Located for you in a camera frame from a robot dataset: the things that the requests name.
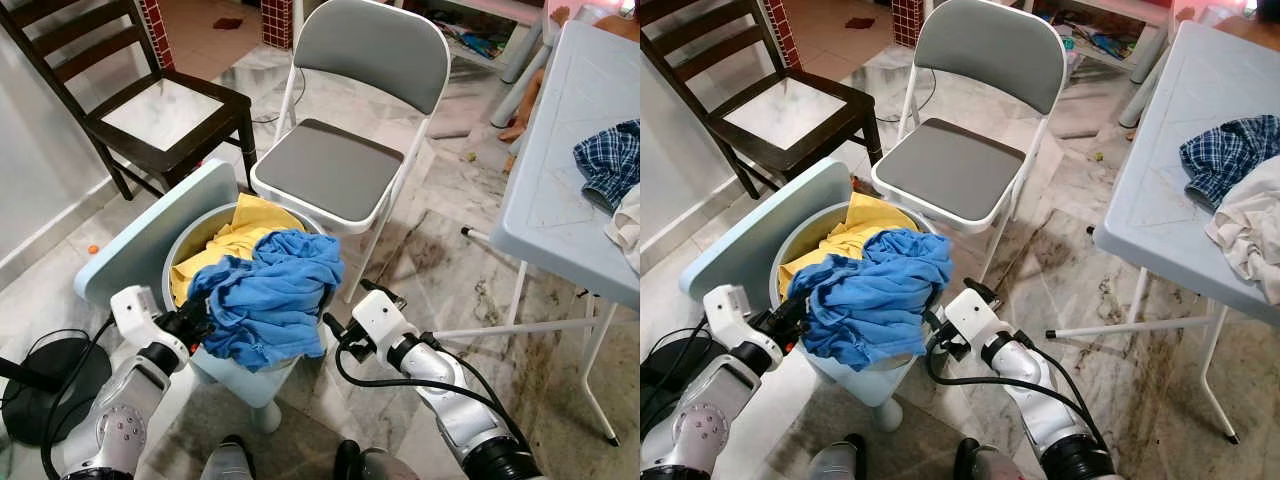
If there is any blue garment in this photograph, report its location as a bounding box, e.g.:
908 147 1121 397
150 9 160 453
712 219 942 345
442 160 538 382
787 228 953 371
185 228 346 373

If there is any grey round laundry tub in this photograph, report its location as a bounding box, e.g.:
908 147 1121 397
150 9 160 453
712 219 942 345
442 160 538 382
768 200 951 373
160 203 341 373

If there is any yellow garment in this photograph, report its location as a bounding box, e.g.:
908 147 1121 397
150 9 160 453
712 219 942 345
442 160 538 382
778 192 916 299
170 193 309 306

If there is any grey folding chair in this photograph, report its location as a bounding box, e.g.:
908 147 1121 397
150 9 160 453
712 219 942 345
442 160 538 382
870 0 1068 286
250 0 453 303

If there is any left robot leg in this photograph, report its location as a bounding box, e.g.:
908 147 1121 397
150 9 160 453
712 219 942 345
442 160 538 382
805 433 869 480
198 435 256 480

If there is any black round stand base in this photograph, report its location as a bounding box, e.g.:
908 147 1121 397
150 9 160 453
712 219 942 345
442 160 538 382
0 335 113 446
640 335 706 441

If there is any dark wooden chair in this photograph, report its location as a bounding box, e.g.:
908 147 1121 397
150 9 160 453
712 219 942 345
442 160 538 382
640 0 883 199
0 0 259 201

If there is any white low table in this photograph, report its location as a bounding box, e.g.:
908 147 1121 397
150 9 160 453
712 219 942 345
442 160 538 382
400 0 551 128
1030 0 1171 128

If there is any blue plaid shirt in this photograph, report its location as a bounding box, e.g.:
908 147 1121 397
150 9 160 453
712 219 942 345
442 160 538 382
573 118 641 213
1180 115 1280 211

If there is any blue plastic toy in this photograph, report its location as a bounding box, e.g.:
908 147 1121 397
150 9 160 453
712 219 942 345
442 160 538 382
440 15 516 61
1060 25 1136 61

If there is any light blue folding table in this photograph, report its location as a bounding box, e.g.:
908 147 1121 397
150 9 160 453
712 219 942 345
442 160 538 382
1045 20 1280 446
460 20 641 448

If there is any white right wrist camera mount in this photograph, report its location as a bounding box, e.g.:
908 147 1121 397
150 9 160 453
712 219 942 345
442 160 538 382
350 290 411 361
943 290 1004 356

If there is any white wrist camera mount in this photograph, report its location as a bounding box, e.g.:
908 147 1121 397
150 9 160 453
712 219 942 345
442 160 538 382
703 285 783 366
110 285 166 349
350 290 411 361
943 290 1004 356

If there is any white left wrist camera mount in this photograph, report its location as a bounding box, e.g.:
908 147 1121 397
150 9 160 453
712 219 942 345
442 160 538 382
110 285 166 349
703 285 783 366

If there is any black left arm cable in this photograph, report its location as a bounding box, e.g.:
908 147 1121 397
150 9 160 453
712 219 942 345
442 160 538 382
38 318 116 480

